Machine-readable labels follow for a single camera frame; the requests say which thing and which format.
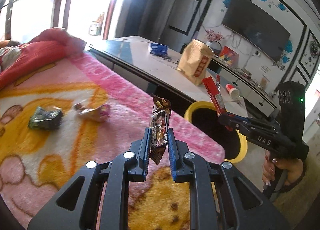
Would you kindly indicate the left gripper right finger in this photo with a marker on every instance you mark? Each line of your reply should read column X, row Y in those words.
column 221, row 197

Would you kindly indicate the dark green snack wrapper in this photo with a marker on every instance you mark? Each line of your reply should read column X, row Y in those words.
column 46, row 118

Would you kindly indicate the pink yellow snack wrapper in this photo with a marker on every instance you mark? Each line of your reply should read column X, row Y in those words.
column 99, row 114

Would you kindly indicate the grey standing air conditioner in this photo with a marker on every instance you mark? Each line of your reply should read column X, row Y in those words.
column 155, row 19

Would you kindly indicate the white tv cabinet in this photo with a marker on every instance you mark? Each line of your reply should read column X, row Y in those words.
column 257, row 101

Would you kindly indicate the brown framed glass door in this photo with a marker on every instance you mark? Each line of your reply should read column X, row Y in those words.
column 21, row 20

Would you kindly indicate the dark blue curtain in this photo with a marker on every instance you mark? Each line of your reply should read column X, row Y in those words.
column 130, row 17

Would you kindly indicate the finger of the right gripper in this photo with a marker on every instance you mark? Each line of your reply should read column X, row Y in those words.
column 232, row 124
column 239, row 118

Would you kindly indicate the red candy bar wrapper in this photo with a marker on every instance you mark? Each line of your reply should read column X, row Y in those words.
column 213, row 88

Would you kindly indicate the black wall television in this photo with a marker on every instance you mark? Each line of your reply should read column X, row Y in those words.
column 257, row 26

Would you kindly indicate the white coffee table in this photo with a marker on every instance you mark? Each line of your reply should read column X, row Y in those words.
column 130, row 58

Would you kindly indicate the blue tissue pack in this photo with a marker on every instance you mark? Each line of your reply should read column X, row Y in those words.
column 158, row 49

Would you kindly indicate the red paper cup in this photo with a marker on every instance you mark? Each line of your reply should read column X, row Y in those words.
column 232, row 91

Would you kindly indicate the brown paper bag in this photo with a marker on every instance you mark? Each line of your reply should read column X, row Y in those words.
column 194, row 61

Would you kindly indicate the white vase red flowers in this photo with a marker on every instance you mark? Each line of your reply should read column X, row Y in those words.
column 213, row 39

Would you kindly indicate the red framed picture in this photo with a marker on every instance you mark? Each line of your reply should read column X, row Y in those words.
column 229, row 57

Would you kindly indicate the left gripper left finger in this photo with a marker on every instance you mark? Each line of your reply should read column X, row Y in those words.
column 97, row 191

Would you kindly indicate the right hand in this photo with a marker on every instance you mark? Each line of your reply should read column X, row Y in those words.
column 294, row 169

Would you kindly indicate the red blanket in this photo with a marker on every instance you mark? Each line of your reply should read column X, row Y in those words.
column 49, row 46

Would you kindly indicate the brown snack wrapper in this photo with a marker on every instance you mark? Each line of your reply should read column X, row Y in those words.
column 159, row 122

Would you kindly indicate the yellow rimmed trash bin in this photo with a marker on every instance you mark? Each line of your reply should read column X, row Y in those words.
column 202, row 114

